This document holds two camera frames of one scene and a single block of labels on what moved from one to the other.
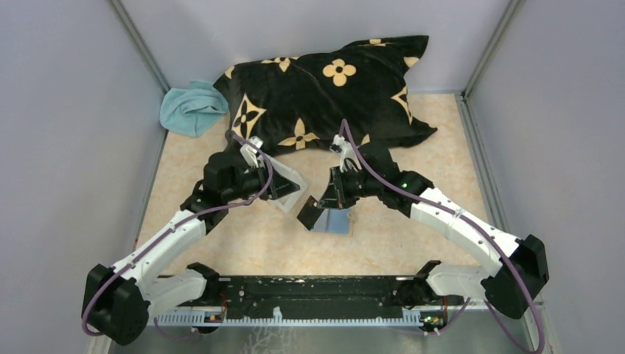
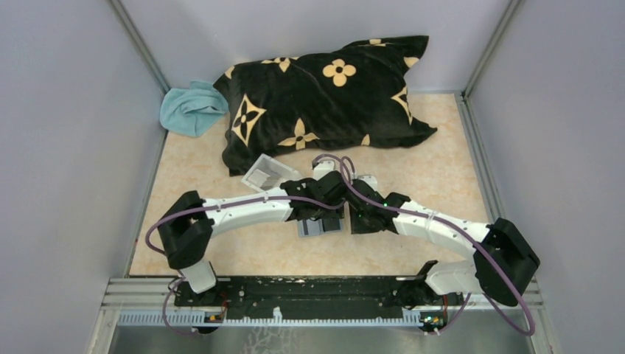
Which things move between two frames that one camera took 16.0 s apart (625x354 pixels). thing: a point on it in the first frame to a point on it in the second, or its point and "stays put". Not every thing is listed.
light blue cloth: (192, 110) stays put
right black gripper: (335, 195) to (357, 226)
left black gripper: (261, 172) to (336, 213)
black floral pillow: (354, 94) stays put
